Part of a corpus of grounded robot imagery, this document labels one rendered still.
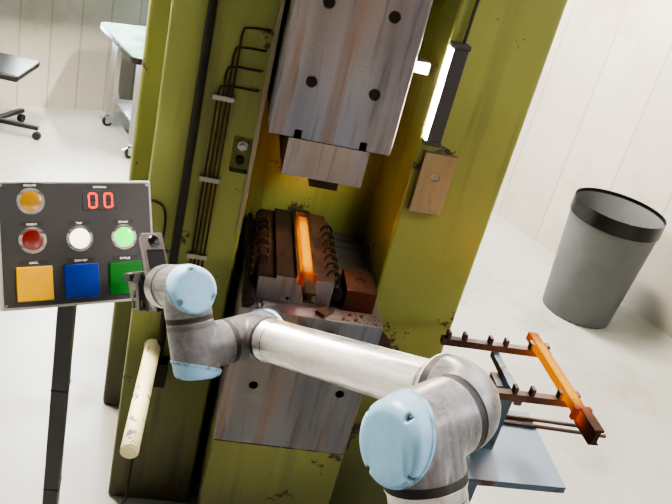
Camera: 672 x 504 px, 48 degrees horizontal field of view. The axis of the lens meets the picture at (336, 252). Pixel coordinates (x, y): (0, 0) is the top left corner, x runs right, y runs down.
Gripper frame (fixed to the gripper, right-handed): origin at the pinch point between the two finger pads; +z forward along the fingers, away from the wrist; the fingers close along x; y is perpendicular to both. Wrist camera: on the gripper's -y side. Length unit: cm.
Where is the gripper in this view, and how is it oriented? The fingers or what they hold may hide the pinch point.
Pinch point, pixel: (134, 274)
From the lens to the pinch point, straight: 176.0
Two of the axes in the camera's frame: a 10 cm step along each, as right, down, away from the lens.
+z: -5.3, 0.1, 8.5
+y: 0.5, 10.0, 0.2
